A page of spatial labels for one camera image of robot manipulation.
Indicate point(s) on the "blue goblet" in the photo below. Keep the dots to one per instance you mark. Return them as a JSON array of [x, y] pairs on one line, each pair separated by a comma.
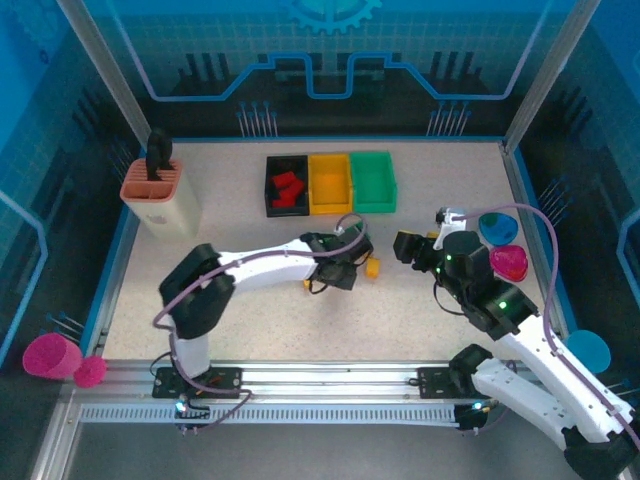
[[590, 350]]

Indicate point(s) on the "yellow plastic bin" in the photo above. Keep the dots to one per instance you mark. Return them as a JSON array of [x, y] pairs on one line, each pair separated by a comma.
[[330, 185]]

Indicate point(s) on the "black plastic bin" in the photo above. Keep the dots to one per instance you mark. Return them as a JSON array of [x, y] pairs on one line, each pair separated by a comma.
[[287, 212]]

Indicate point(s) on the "black right controller box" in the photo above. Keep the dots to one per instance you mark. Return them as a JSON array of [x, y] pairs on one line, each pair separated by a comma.
[[467, 419]]

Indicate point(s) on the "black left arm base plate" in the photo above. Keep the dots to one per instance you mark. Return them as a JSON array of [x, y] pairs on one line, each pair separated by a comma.
[[225, 380]]

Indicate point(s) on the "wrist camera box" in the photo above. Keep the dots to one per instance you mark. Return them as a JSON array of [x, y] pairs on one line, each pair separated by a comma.
[[450, 220], [340, 230]]

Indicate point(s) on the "pink heart-shaped cup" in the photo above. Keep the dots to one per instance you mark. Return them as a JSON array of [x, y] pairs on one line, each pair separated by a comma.
[[510, 265]]

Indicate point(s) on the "green plastic bin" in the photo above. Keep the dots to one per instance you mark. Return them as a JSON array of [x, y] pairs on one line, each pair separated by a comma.
[[372, 180]]

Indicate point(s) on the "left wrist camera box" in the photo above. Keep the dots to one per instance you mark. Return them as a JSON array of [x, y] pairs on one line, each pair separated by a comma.
[[340, 230]]

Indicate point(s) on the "black controller box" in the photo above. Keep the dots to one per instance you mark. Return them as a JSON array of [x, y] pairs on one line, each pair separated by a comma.
[[467, 419], [192, 417]]

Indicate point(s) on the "aluminium mounting rail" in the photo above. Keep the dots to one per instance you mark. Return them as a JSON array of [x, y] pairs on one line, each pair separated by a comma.
[[330, 382]]

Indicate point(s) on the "blue heart-shaped cup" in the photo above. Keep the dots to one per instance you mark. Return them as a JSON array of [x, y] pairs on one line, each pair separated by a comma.
[[495, 230]]

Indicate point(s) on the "pink goblet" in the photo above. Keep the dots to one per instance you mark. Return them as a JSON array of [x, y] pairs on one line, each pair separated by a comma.
[[50, 355]]

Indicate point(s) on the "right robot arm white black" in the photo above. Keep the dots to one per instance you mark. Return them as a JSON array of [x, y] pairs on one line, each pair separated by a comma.
[[550, 400]]

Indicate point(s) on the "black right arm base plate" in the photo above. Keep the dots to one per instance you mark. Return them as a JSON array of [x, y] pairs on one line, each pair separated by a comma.
[[435, 382]]

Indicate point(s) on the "cream knife block pink top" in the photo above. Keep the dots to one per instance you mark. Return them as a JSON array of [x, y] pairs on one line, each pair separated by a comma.
[[170, 210]]

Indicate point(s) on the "aluminium frame post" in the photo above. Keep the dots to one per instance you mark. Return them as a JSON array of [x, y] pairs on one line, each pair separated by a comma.
[[103, 60], [555, 60]]

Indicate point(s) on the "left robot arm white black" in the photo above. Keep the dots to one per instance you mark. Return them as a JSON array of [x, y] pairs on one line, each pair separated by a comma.
[[270, 265]]

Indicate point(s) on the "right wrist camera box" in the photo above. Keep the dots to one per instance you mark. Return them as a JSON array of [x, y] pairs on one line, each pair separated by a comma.
[[450, 220]]

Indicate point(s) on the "black scissors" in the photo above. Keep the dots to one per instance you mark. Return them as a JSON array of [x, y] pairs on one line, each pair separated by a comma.
[[159, 150]]

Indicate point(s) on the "black left controller box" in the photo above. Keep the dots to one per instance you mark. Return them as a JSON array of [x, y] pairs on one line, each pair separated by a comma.
[[192, 417]]

